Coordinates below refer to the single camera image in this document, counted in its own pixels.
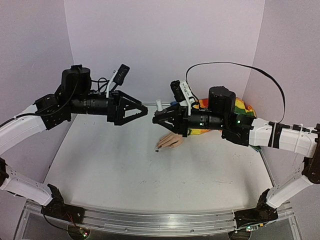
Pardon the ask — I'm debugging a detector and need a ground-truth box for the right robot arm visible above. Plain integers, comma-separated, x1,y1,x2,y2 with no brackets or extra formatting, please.
152,82,320,209

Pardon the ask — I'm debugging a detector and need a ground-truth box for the rainbow striped jacket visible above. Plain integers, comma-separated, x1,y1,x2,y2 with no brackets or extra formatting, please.
188,97,257,136

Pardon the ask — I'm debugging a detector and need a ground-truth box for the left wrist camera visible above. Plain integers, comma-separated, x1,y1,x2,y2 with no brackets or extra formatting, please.
105,64,130,98

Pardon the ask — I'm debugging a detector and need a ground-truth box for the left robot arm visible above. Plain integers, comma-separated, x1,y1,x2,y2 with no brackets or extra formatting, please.
0,64,148,219

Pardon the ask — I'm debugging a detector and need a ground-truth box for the right black cable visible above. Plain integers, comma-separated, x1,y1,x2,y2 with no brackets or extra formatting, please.
185,61,286,123

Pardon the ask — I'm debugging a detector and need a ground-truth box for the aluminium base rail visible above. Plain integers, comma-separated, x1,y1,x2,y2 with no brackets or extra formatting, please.
24,189,296,233

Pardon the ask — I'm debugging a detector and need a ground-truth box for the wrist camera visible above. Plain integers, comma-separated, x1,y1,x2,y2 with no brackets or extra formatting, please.
170,80,198,116
105,64,130,98

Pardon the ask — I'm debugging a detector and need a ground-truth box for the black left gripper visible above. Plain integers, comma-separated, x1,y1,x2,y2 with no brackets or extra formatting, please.
70,89,150,125

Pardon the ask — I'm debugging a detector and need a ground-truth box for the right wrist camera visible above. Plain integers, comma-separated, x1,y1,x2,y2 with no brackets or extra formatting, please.
170,80,198,116

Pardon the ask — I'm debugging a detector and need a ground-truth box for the mannequin hand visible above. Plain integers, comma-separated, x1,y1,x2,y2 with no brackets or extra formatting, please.
156,133,184,150

